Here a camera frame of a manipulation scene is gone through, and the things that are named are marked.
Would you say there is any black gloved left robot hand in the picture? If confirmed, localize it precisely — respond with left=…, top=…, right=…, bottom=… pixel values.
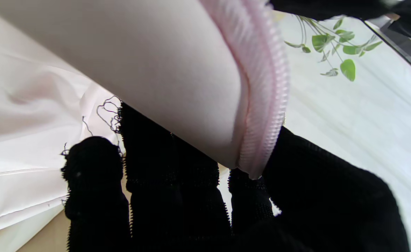
left=270, top=0, right=411, bottom=39

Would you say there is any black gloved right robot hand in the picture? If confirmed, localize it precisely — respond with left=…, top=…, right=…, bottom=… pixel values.
left=61, top=101, right=410, bottom=252

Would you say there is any pale pink backpack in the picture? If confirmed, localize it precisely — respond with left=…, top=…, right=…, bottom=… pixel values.
left=0, top=0, right=290, bottom=242

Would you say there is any small green houseplant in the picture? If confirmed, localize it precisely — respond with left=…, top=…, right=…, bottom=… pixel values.
left=284, top=15, right=383, bottom=82

